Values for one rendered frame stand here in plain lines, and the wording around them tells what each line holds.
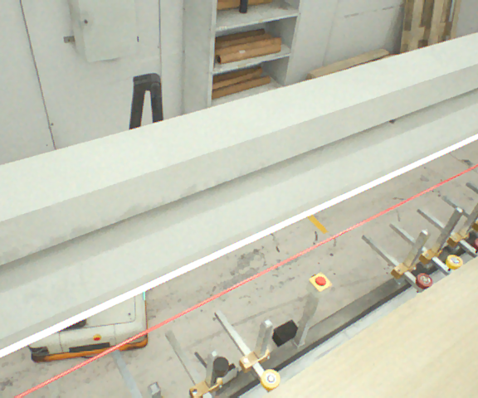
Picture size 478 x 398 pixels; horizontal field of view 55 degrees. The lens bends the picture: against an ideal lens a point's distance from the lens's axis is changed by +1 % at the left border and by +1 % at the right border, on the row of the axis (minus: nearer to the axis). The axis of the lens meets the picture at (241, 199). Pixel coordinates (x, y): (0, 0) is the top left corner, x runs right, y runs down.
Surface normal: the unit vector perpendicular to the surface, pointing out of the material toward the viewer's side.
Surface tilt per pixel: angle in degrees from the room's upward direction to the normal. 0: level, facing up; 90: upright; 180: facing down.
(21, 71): 90
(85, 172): 0
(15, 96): 90
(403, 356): 0
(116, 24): 90
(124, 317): 0
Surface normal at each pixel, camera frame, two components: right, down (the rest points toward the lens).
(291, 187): 0.54, 0.18
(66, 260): 0.10, -0.72
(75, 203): 0.56, 0.61
